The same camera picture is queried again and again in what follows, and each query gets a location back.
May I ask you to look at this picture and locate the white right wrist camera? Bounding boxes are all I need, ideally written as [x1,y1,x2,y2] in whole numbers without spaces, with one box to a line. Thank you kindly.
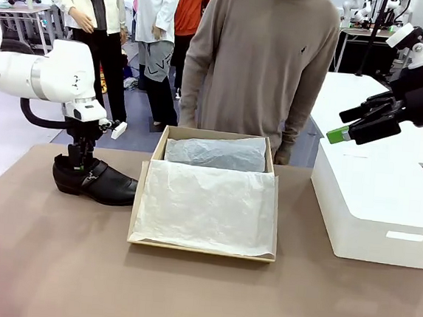
[384,21,423,70]

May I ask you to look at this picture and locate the colourful clothes pile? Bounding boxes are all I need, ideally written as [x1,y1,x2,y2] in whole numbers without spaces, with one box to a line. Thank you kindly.
[119,47,144,92]

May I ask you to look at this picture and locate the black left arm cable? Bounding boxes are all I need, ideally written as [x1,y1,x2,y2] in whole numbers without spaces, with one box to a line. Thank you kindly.
[17,97,78,131]

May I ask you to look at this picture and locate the bystander in white coat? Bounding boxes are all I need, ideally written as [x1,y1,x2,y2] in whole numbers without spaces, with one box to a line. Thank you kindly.
[123,0,189,126]

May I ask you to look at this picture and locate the grey background work table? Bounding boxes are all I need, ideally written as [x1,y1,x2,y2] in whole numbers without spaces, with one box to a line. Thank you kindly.
[0,1,65,57]

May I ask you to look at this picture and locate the bystander in orange hoodie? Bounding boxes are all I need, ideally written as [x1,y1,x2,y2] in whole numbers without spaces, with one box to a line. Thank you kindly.
[167,0,216,103]

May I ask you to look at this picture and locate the brown cardboard shoe box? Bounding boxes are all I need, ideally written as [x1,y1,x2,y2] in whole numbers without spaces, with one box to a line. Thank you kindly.
[125,122,288,264]

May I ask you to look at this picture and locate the bystander in cream jacket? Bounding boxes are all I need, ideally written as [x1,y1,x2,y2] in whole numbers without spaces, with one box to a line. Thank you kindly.
[33,0,140,124]

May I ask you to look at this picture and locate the white plastic storage bin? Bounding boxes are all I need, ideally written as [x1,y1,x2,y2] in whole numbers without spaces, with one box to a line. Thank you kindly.
[303,136,423,270]

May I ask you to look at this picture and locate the person's right forearm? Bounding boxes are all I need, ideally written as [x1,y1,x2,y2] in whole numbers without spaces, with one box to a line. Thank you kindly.
[177,61,207,122]

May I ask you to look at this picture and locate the white tissue paper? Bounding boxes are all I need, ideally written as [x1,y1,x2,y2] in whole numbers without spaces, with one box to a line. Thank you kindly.
[131,124,286,258]

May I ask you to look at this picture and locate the black leather buckle shoe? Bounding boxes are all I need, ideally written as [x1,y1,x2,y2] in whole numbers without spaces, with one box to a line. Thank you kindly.
[49,153,141,208]

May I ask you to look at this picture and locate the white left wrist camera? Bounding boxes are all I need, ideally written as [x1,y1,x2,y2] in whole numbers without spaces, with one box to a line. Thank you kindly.
[97,117,128,140]

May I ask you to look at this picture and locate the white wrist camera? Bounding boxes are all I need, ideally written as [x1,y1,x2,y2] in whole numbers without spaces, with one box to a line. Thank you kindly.
[384,21,423,70]
[97,117,128,140]

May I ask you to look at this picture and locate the black stand pole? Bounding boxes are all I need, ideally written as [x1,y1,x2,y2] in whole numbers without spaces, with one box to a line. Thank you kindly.
[354,0,391,78]

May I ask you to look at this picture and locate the white side table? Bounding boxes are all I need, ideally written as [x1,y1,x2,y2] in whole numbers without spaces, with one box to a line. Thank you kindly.
[306,69,423,166]

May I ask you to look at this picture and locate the person's left hand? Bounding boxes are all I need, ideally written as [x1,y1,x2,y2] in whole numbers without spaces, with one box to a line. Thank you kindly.
[272,141,295,167]

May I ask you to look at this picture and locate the person's left forearm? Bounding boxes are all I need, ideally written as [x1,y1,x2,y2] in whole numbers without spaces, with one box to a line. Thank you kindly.
[279,78,327,151]

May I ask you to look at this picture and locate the person in beige sweater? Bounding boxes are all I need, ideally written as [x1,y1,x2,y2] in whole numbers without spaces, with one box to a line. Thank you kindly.
[174,0,343,170]

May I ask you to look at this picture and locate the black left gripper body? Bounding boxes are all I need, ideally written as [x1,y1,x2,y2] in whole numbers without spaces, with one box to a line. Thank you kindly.
[63,115,105,149]

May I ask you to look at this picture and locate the dark background robot table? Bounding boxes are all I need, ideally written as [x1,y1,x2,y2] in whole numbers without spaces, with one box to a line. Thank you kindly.
[331,23,400,78]

